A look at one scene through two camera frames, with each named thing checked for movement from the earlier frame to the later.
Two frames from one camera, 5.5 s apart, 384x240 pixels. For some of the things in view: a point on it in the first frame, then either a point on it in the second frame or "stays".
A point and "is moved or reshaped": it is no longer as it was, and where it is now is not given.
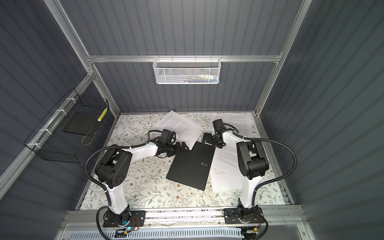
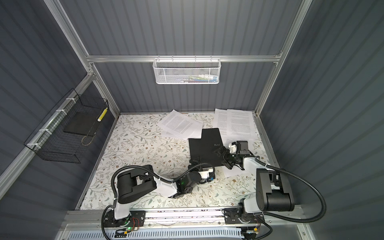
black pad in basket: [83, 123] stays
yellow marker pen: [102, 114] stays
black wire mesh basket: [68, 132] stays
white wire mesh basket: [186, 71] stays
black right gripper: [210, 136] → [223, 150]
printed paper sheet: [244, 121] stays
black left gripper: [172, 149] → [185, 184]
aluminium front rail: [276, 220] stays
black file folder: [192, 167] is moved or reshaped
